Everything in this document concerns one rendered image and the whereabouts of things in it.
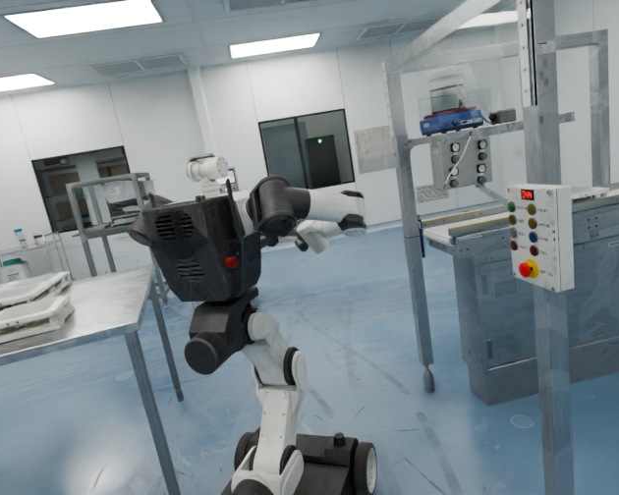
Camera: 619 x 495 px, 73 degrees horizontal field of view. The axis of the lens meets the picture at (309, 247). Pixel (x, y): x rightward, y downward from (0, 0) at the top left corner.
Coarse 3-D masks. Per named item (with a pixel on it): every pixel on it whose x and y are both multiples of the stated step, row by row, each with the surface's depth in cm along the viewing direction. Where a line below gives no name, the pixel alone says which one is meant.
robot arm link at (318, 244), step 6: (306, 234) 152; (312, 234) 153; (318, 234) 154; (300, 240) 158; (306, 240) 154; (312, 240) 153; (318, 240) 154; (324, 240) 155; (300, 246) 153; (306, 246) 153; (312, 246) 155; (318, 246) 154; (324, 246) 155; (318, 252) 156
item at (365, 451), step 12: (360, 444) 168; (372, 444) 172; (360, 456) 163; (372, 456) 174; (360, 468) 160; (372, 468) 173; (360, 480) 159; (372, 480) 170; (360, 492) 160; (372, 492) 166
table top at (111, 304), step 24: (72, 288) 221; (96, 288) 211; (120, 288) 202; (144, 288) 194; (72, 312) 173; (96, 312) 167; (120, 312) 162; (48, 336) 148; (72, 336) 144; (96, 336) 145; (0, 360) 137
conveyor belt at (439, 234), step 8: (608, 192) 219; (616, 192) 215; (488, 216) 211; (496, 216) 208; (504, 216) 205; (448, 224) 209; (456, 224) 206; (464, 224) 203; (424, 232) 207; (432, 232) 200; (440, 232) 195; (472, 232) 185; (440, 240) 191; (448, 240) 184
